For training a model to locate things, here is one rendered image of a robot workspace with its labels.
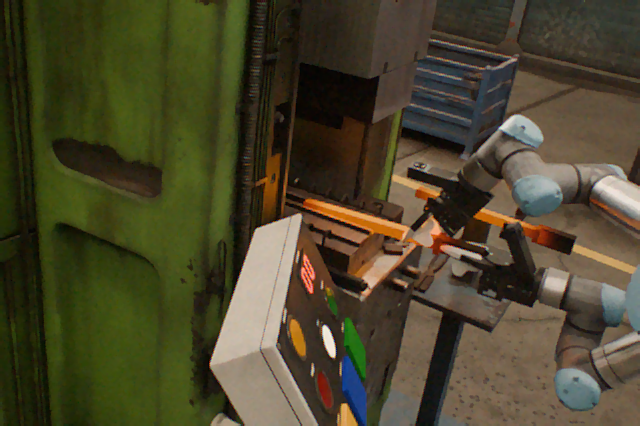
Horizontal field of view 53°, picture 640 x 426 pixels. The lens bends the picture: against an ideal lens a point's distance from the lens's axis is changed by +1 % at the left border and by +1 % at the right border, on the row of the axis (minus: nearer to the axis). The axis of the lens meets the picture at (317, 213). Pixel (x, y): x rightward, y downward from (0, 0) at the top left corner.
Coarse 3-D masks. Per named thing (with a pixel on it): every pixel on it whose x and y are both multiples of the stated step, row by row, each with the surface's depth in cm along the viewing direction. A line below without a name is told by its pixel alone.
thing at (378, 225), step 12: (312, 204) 149; (324, 204) 149; (336, 216) 147; (348, 216) 145; (360, 216) 145; (372, 216) 145; (372, 228) 143; (384, 228) 141; (396, 228) 140; (408, 228) 141; (408, 240) 140; (444, 240) 136; (456, 240) 136; (432, 252) 137; (444, 252) 136; (480, 252) 132
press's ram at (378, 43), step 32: (320, 0) 114; (352, 0) 111; (384, 0) 109; (416, 0) 123; (320, 32) 116; (352, 32) 113; (384, 32) 114; (416, 32) 128; (320, 64) 118; (352, 64) 115; (384, 64) 119
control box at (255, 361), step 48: (288, 240) 92; (240, 288) 85; (288, 288) 81; (336, 288) 105; (240, 336) 74; (288, 336) 75; (336, 336) 95; (240, 384) 72; (288, 384) 72; (336, 384) 87
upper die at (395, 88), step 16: (304, 64) 125; (416, 64) 135; (304, 80) 126; (320, 80) 125; (336, 80) 123; (352, 80) 121; (368, 80) 120; (384, 80) 121; (400, 80) 129; (304, 96) 128; (320, 96) 126; (336, 96) 124; (352, 96) 123; (368, 96) 121; (384, 96) 124; (400, 96) 132; (336, 112) 125; (352, 112) 124; (368, 112) 122; (384, 112) 127
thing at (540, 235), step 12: (420, 192) 175; (432, 192) 174; (480, 216) 167; (492, 216) 165; (504, 216) 166; (528, 228) 161; (540, 228) 160; (552, 228) 160; (540, 240) 161; (552, 240) 159; (564, 240) 158; (564, 252) 158
